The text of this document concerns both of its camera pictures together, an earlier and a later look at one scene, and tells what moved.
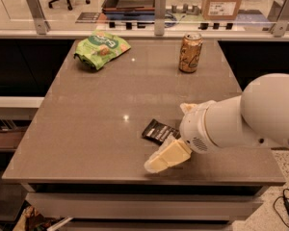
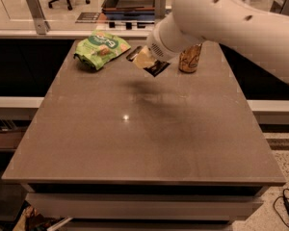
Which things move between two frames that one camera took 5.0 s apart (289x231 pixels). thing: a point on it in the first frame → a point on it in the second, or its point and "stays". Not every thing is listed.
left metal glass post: [41, 25] stays
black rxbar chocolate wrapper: [157, 131] → [155, 69]
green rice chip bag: [99, 47] stays
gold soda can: [190, 52] stays
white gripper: [193, 130] → [161, 47]
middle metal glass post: [160, 12] stays
